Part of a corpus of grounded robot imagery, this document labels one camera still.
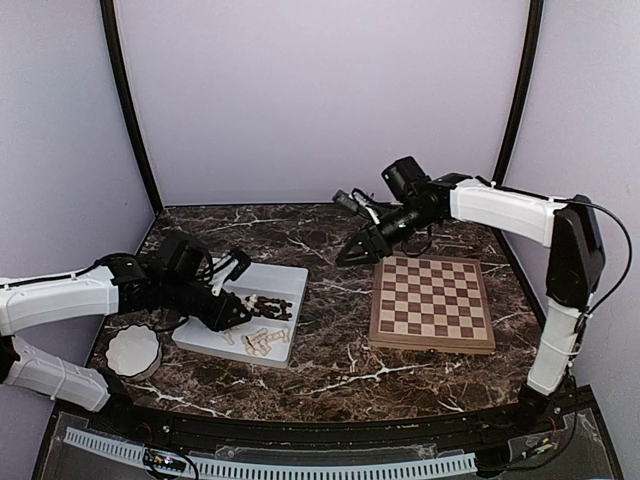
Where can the white slotted cable duct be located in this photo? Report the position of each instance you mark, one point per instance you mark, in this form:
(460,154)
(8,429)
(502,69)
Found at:
(243,463)

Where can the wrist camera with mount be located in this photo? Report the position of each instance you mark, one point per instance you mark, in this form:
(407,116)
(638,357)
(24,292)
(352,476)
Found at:
(358,203)
(229,268)

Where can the dark brown chess piece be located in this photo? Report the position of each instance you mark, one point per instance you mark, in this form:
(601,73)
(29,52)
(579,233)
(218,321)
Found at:
(277,314)
(273,305)

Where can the white scalloped ceramic bowl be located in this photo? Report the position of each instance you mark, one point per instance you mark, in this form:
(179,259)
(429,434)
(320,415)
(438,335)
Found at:
(135,353)

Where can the white divided plastic tray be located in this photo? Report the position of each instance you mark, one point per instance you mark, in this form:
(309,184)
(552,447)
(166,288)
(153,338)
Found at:
(275,295)

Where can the black curved front rail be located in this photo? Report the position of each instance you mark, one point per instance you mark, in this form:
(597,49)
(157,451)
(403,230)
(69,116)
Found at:
(250,415)

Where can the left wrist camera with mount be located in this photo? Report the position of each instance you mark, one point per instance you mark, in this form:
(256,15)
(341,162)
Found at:
(229,268)

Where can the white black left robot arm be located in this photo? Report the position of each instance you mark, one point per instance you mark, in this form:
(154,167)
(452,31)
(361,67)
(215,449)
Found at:
(114,284)

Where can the black frame post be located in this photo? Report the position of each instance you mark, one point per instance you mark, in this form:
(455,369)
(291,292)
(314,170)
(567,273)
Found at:
(525,71)
(121,81)

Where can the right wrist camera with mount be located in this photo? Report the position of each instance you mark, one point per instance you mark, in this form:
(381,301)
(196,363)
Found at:
(358,203)

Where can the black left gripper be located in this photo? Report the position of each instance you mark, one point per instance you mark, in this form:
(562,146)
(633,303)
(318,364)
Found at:
(218,319)

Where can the black left frame post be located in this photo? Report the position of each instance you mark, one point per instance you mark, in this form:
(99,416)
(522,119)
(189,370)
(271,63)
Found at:
(121,81)

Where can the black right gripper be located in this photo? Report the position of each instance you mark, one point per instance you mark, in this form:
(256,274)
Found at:
(366,236)

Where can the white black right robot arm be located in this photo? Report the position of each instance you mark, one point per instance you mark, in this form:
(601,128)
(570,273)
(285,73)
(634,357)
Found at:
(567,227)

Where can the wooden chess board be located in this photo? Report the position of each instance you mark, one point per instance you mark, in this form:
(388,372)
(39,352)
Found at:
(431,303)

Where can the cream white chess piece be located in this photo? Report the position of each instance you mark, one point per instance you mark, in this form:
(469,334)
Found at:
(257,347)
(267,335)
(229,339)

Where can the black right frame post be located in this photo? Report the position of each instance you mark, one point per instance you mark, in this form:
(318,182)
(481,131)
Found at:
(525,71)

